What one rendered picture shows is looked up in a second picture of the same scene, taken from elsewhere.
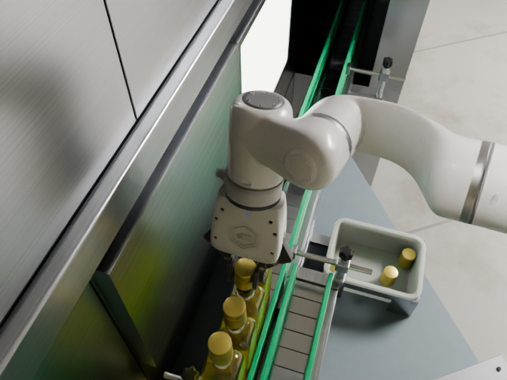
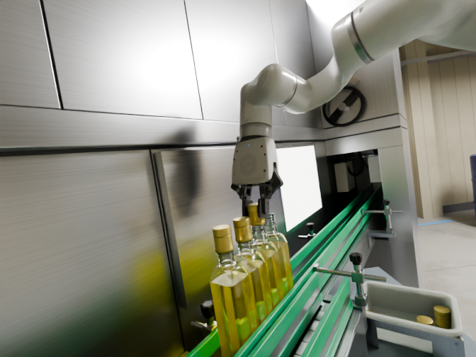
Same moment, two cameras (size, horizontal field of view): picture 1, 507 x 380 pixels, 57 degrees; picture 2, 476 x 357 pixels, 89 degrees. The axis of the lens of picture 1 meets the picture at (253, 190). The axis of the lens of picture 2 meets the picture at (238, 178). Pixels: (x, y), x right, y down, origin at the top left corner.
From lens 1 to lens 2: 0.58 m
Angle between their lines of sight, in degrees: 52
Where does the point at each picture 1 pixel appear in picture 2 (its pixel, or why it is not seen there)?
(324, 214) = not seen: hidden behind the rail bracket
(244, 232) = (248, 161)
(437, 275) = not seen: outside the picture
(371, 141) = (316, 92)
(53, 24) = (167, 41)
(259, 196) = (252, 127)
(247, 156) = (245, 103)
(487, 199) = (357, 12)
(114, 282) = (163, 162)
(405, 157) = (333, 81)
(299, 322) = not seen: hidden behind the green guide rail
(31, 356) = (95, 129)
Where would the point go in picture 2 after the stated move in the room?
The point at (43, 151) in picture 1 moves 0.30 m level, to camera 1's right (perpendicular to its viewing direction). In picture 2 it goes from (147, 71) to (286, 23)
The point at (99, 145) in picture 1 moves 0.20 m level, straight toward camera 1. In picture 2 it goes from (178, 103) to (158, 70)
